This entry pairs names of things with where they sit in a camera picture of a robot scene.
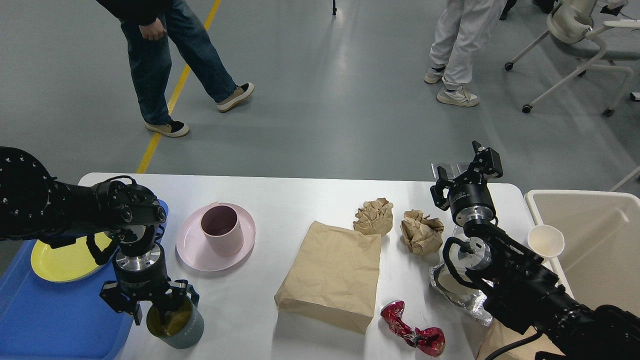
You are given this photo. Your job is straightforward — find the crumpled red foil wrapper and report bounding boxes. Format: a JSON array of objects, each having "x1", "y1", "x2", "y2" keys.
[{"x1": 380, "y1": 300, "x2": 446, "y2": 357}]

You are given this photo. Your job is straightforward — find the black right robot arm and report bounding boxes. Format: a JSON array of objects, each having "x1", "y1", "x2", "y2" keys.
[{"x1": 430, "y1": 141, "x2": 640, "y2": 360}]

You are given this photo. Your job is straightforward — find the white office chair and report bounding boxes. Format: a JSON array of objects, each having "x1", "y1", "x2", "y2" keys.
[{"x1": 503, "y1": 0, "x2": 639, "y2": 117}]

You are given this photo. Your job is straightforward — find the metal floor plates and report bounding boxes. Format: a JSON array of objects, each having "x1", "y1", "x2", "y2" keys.
[{"x1": 430, "y1": 162, "x2": 470, "y2": 180}]

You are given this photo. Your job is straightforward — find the crumpled brown paper ball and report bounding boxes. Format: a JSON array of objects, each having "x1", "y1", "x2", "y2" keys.
[
  {"x1": 353, "y1": 198, "x2": 394, "y2": 236},
  {"x1": 400, "y1": 209, "x2": 445, "y2": 256}
]

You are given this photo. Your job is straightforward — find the yellow plate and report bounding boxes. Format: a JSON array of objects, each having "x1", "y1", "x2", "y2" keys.
[{"x1": 30, "y1": 237, "x2": 103, "y2": 283}]

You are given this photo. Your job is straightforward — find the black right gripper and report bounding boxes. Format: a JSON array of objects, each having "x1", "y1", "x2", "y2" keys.
[{"x1": 430, "y1": 140, "x2": 504, "y2": 226}]

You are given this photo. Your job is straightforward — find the flat brown paper bag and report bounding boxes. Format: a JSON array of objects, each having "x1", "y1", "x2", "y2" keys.
[{"x1": 274, "y1": 221, "x2": 382, "y2": 334}]

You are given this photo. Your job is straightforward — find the teal mug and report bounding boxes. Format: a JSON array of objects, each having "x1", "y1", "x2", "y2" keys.
[{"x1": 146, "y1": 291, "x2": 205, "y2": 349}]

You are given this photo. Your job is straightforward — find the pink plate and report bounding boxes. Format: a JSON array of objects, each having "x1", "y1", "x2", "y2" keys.
[{"x1": 176, "y1": 202, "x2": 256, "y2": 272}]

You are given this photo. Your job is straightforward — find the white paper cup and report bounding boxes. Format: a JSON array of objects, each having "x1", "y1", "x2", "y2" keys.
[{"x1": 526, "y1": 224, "x2": 565, "y2": 259}]

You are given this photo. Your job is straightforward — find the person in blue jeans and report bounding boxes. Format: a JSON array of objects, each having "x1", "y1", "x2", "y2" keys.
[{"x1": 100, "y1": 0, "x2": 255, "y2": 138}]

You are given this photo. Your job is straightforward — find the blue plastic tray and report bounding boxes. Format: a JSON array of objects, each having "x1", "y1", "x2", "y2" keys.
[{"x1": 0, "y1": 199, "x2": 170, "y2": 360}]

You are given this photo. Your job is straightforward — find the pink mug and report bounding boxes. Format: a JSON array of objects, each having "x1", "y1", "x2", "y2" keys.
[{"x1": 199, "y1": 203, "x2": 243, "y2": 256}]

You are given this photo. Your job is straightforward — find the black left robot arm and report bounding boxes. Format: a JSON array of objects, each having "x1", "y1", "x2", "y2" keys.
[{"x1": 0, "y1": 146, "x2": 200, "y2": 325}]

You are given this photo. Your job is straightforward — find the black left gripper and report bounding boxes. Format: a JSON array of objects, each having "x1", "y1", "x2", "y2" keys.
[{"x1": 99, "y1": 243, "x2": 197, "y2": 326}]

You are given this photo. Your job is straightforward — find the aluminium foil tray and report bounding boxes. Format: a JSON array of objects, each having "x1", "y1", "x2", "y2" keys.
[{"x1": 428, "y1": 225, "x2": 494, "y2": 328}]

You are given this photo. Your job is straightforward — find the person in white trousers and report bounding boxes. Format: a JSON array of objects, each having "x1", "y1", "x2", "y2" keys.
[{"x1": 423, "y1": 0, "x2": 506, "y2": 108}]

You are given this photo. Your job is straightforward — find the brown paper bag corner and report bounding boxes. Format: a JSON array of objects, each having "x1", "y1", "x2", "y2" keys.
[{"x1": 475, "y1": 319, "x2": 563, "y2": 360}]

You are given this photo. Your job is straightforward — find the beige plastic bin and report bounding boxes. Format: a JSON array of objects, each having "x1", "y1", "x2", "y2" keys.
[{"x1": 525, "y1": 190, "x2": 640, "y2": 315}]

